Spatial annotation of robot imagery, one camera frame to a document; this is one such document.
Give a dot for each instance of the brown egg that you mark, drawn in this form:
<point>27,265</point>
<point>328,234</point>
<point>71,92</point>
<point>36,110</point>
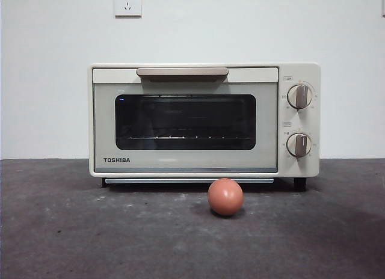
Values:
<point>225,198</point>

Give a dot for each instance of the silver oven crumb tray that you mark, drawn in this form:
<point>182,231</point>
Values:
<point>168,181</point>

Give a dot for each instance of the black oven foot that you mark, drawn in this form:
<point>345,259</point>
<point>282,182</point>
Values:
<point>103,182</point>
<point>300,184</point>

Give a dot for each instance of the beige oven control knob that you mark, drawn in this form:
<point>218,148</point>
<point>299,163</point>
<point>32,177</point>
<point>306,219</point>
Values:
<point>299,145</point>
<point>299,96</point>

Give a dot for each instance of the cream Toshiba toaster oven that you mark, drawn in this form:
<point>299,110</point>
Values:
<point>294,71</point>

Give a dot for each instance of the white wall socket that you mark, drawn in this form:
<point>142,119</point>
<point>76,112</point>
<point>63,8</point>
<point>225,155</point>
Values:
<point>128,8</point>

